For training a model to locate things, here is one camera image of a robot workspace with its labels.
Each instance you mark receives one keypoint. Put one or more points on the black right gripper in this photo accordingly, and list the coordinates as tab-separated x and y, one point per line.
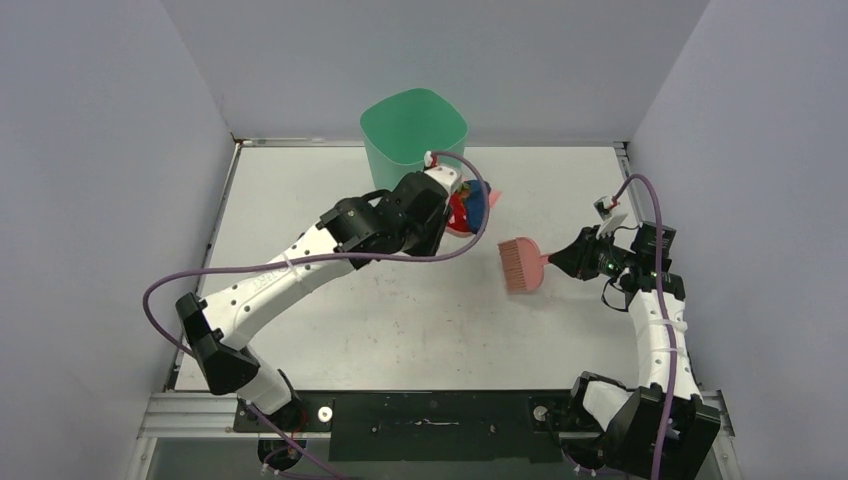
586	254

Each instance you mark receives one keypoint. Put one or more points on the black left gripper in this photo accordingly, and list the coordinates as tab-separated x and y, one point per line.
437	223

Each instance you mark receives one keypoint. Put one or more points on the pink hand brush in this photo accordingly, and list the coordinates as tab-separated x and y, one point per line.
522	264

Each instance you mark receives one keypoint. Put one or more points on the pink plastic dustpan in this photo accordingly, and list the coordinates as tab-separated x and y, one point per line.
493	198

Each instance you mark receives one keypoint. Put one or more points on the green plastic bin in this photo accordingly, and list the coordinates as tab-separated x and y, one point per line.
398	130

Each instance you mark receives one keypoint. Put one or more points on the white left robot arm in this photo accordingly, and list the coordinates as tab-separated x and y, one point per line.
220	326

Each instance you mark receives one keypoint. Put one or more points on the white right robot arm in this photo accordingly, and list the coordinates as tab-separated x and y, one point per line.
661	428

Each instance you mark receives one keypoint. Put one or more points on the red paper scrap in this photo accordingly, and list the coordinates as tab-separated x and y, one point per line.
457	224

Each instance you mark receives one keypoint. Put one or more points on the long blue paper scrap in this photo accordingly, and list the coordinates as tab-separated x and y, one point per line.
475	202

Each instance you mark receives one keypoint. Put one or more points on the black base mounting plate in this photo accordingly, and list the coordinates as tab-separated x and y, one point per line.
537	448

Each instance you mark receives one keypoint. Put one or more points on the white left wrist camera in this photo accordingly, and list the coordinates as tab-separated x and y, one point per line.
450	177

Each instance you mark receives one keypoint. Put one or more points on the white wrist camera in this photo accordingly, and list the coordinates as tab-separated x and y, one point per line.
612	216
450	177

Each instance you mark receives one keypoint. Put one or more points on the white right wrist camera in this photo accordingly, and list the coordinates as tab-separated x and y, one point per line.
612	216

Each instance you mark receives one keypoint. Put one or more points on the aluminium frame rail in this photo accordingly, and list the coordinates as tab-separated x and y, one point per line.
185	417

